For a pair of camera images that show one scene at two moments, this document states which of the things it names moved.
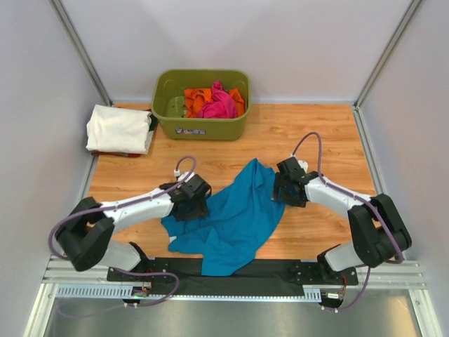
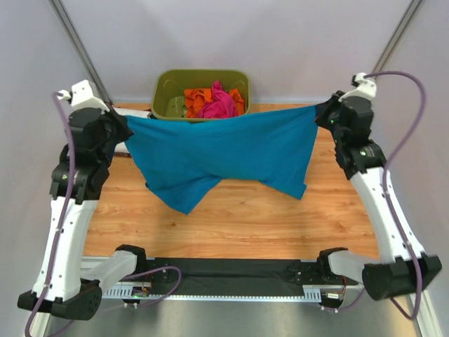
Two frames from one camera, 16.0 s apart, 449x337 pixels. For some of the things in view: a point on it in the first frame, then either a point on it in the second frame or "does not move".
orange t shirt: [194, 99] does not move
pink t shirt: [223, 105] does not move
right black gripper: [278, 184] → [323, 109]
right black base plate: [306, 273] does not move
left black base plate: [149, 265] does not move
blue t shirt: [241, 217] → [182, 159]
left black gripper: [200, 211] → [125, 129]
